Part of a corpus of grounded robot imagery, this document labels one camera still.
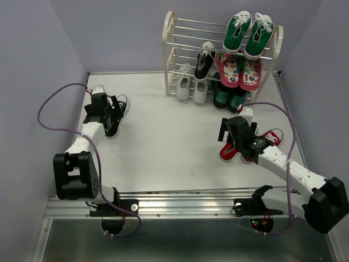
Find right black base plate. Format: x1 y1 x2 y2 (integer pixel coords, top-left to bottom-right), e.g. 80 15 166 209
233 198 284 217

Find right pink patterned slipper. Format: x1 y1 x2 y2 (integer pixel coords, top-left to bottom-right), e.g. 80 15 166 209
239 57 263 91

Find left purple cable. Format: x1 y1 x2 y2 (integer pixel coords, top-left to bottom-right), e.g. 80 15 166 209
37 83 142 238

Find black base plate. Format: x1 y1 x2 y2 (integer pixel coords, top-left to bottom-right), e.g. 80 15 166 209
233 198 284 217
89 198 140 219

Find left pink patterned slipper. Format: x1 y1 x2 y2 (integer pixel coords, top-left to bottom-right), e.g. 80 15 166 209
215 53 241 88

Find green canvas sneaker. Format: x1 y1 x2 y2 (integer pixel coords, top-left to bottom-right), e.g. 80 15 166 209
244 13 274 60
222 10 252 53

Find left green canvas sneaker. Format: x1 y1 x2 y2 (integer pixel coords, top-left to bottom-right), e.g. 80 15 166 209
222 10 252 53

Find left dark green shoe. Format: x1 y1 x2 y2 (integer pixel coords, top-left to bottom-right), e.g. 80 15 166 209
211 73 231 109

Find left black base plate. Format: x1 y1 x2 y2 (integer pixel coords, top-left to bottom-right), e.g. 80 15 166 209
89 198 140 219

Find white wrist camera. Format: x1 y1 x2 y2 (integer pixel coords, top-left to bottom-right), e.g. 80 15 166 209
90 85 105 95
239 106 254 124

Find red canvas sneaker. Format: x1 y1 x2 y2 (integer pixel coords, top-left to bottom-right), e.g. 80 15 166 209
242 129 284 164
219 138 238 162

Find black canvas sneaker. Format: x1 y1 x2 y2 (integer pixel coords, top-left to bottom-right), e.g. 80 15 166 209
105 94 130 138
194 41 215 82

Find cream metal shoe shelf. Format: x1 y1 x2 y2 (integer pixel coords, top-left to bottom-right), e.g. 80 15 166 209
162 11 284 103

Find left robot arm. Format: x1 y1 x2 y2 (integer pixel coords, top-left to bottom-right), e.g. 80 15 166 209
53 92 129 215

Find right green canvas sneaker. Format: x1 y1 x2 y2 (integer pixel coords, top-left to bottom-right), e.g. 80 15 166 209
244 13 274 60

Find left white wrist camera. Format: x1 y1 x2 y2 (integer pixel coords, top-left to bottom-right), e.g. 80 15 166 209
90 85 105 95

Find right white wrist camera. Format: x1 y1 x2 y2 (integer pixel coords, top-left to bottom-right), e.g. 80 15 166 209
239 106 254 124

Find white sneaker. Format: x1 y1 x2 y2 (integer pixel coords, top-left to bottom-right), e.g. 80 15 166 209
193 80 210 104
176 63 193 101

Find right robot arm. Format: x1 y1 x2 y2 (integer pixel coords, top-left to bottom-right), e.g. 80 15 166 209
218 116 348 234

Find dark green shoe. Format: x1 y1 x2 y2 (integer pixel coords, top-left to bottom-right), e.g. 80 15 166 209
227 87 248 113
211 73 231 109

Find right dark green shoe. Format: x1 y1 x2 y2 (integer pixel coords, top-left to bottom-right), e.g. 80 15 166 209
227 87 248 113

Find aluminium mounting rail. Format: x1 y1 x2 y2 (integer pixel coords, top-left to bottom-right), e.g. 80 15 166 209
46 192 335 219

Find pink patterned slipper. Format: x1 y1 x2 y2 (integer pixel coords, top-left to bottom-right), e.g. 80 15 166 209
239 57 263 91
215 53 241 88

